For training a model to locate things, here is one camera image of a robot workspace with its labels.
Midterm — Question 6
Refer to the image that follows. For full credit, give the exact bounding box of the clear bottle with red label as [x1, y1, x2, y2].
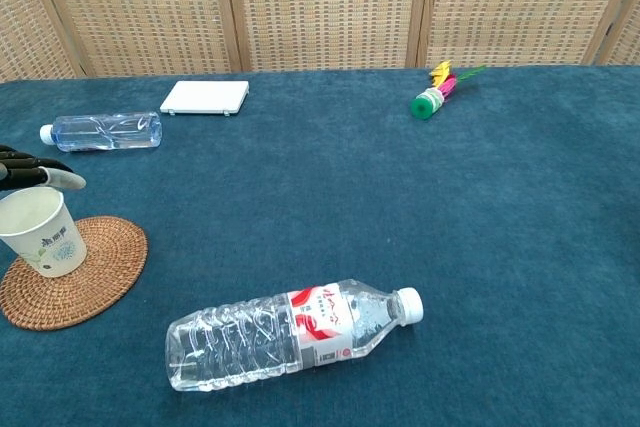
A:
[164, 276, 425, 393]

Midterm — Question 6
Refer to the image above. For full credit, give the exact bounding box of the blue table cloth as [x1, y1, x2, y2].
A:
[0, 64, 640, 427]

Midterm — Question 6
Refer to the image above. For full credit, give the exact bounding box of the colourful feather shuttlecock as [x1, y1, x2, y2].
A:
[409, 60, 489, 122]

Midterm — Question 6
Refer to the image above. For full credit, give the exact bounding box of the woven bamboo folding screen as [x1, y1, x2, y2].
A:
[0, 0, 640, 83]

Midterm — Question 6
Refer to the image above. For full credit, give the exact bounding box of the clear bottle without label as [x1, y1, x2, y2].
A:
[39, 110, 163, 153]

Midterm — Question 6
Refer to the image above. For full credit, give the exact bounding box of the round woven rattan coaster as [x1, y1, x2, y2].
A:
[0, 215, 149, 332]

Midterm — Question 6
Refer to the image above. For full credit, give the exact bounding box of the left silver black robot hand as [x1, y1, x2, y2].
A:
[0, 144, 87, 193]

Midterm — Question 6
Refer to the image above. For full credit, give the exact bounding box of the white paper cup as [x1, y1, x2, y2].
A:
[0, 186, 89, 278]

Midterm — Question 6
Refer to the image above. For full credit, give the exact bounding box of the flat white plastic box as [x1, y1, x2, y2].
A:
[159, 79, 250, 118]

